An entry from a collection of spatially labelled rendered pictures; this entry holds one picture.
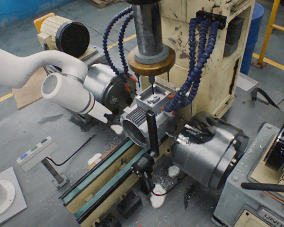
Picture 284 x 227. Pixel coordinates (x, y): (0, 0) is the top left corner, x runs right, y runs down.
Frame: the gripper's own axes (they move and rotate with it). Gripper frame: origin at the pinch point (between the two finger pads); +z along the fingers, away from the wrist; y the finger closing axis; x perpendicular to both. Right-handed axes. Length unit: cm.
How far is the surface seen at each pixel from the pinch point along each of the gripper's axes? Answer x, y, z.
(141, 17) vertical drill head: 32.3, 7.3, -22.4
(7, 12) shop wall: 51, -531, 131
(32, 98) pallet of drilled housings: -44, -191, 90
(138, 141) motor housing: -3.8, 5.7, 20.7
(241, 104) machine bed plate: 46, 28, 66
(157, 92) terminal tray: 19.9, 4.4, 14.3
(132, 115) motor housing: 4.9, 4.1, 7.2
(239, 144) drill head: 15.9, 46.2, 7.5
